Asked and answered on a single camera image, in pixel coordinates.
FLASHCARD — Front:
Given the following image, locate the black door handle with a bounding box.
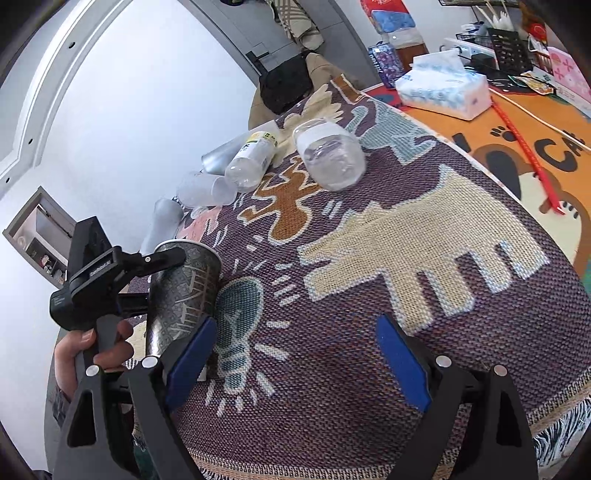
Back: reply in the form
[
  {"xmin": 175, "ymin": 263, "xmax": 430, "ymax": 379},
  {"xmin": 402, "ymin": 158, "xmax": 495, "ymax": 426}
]
[{"xmin": 245, "ymin": 50, "xmax": 270, "ymax": 76}]

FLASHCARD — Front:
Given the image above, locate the clear jar white label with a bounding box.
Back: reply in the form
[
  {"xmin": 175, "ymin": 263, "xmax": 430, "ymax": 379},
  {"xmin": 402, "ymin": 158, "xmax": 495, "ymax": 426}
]
[{"xmin": 293, "ymin": 118, "xmax": 367, "ymax": 191}]

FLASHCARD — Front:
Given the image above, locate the dark patterned paper cup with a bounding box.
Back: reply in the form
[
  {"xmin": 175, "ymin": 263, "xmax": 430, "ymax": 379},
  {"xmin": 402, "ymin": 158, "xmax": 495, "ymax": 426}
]
[{"xmin": 145, "ymin": 239, "xmax": 222, "ymax": 356}]

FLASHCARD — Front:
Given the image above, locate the black mesh pen holder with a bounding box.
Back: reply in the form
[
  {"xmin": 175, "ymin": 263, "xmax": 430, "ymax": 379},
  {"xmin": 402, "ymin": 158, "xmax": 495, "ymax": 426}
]
[{"xmin": 487, "ymin": 28, "xmax": 532, "ymax": 75}]

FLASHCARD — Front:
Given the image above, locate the checked scarf on door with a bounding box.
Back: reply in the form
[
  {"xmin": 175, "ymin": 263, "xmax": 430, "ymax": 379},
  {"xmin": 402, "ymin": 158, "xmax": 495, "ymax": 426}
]
[{"xmin": 267, "ymin": 0, "xmax": 325, "ymax": 51}]

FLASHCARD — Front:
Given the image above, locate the wire mesh shelf basket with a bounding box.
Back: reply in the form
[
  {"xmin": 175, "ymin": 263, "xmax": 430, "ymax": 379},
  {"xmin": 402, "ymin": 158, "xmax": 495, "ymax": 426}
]
[{"xmin": 439, "ymin": 0, "xmax": 519, "ymax": 8}]

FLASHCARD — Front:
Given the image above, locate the colourful woven table blanket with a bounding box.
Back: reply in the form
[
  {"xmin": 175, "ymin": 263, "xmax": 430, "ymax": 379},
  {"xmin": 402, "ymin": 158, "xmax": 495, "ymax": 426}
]
[{"xmin": 173, "ymin": 77, "xmax": 590, "ymax": 479}]

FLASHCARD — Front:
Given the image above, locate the grey door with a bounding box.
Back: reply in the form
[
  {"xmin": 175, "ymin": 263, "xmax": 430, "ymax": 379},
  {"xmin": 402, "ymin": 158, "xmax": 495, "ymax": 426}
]
[{"xmin": 182, "ymin": 1, "xmax": 379, "ymax": 88}]

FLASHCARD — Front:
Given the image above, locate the black garment on chair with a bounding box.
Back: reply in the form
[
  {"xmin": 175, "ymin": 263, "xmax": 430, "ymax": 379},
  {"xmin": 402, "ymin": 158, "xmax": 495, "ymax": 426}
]
[{"xmin": 259, "ymin": 53, "xmax": 312, "ymax": 115}]

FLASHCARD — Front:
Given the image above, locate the red strap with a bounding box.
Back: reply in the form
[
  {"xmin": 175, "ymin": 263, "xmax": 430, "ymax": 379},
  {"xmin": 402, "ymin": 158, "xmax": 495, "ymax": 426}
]
[{"xmin": 491, "ymin": 98, "xmax": 567, "ymax": 216}]

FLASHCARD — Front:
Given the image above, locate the blue soda can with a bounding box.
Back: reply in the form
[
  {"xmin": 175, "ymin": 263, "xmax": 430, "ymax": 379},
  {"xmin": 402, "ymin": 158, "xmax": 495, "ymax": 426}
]
[{"xmin": 368, "ymin": 42, "xmax": 405, "ymax": 89}]

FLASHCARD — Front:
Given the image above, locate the orange cat table mat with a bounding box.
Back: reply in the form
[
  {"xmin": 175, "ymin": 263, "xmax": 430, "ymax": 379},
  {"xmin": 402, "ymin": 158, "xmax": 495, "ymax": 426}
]
[{"xmin": 367, "ymin": 85, "xmax": 590, "ymax": 281}]

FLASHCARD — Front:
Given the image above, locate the white cable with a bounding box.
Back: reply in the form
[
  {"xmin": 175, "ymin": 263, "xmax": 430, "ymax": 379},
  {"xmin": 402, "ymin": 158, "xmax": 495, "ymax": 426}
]
[{"xmin": 489, "ymin": 87, "xmax": 591, "ymax": 153}]

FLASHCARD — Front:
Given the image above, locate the chair with beige jacket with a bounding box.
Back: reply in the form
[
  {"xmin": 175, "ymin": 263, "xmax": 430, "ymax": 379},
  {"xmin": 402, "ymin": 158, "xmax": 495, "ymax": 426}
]
[{"xmin": 249, "ymin": 53, "xmax": 365, "ymax": 129}]

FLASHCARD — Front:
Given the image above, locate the pink floral box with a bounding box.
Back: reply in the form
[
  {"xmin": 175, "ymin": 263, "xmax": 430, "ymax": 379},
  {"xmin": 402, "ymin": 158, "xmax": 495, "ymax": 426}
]
[{"xmin": 548, "ymin": 46, "xmax": 591, "ymax": 102}]

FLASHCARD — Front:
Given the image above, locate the frosted plastic cup middle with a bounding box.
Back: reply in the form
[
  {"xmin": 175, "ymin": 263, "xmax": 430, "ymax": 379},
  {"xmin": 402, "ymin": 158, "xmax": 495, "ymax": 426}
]
[{"xmin": 176, "ymin": 172, "xmax": 238, "ymax": 208}]

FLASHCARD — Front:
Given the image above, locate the person's left hand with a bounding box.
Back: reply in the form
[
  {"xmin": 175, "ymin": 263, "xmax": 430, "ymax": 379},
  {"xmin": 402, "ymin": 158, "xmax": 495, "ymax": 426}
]
[{"xmin": 53, "ymin": 318, "xmax": 136, "ymax": 400}]

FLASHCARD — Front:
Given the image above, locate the white power strip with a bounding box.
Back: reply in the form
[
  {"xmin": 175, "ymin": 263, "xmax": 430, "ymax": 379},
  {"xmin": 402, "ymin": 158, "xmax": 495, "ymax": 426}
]
[{"xmin": 440, "ymin": 38, "xmax": 496, "ymax": 60}]

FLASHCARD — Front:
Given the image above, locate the white blue tissue pack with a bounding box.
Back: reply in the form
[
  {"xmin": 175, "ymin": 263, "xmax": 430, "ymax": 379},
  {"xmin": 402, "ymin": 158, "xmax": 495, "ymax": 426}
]
[{"xmin": 394, "ymin": 50, "xmax": 492, "ymax": 121}]

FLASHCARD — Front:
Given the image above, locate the brown plush toy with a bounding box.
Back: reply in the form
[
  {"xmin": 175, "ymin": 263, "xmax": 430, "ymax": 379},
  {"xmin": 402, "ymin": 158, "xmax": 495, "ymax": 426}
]
[{"xmin": 518, "ymin": 0, "xmax": 547, "ymax": 43}]

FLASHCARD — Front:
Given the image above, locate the recessed wall shelf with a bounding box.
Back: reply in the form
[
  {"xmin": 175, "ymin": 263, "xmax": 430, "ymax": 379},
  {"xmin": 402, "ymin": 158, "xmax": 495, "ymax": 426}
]
[{"xmin": 2, "ymin": 186, "xmax": 76, "ymax": 289}]

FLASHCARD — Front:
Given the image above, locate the clear bottle yellow label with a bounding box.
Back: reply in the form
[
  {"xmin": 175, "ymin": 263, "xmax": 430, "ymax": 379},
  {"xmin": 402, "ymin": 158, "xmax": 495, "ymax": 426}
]
[{"xmin": 224, "ymin": 131, "xmax": 277, "ymax": 193}]

